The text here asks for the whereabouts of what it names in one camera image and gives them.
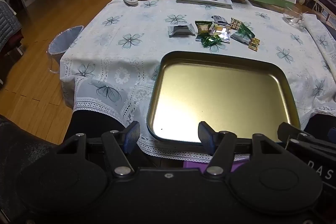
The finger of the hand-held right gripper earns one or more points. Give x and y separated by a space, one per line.
294 134

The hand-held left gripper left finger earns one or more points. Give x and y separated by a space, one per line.
132 136

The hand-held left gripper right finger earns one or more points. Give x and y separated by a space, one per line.
205 136

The gold metal tin tray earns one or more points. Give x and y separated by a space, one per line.
223 98

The green foil candy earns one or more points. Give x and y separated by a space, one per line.
210 41

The gold foil candy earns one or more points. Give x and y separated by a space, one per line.
254 44

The yellow silver snack packet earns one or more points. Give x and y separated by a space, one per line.
223 34

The green gold snack packet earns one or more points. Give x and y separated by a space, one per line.
203 28

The green white snack packet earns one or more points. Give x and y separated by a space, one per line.
242 34

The brown patterned snack packet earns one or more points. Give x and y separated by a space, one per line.
236 23

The black white snack packet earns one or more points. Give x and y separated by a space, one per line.
220 19

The purple cloth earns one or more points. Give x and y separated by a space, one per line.
194 165

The white floral tablecloth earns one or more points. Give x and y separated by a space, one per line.
126 64

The clear glass cup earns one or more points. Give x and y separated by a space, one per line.
292 18

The grey padded jacket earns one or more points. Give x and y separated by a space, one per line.
9 24

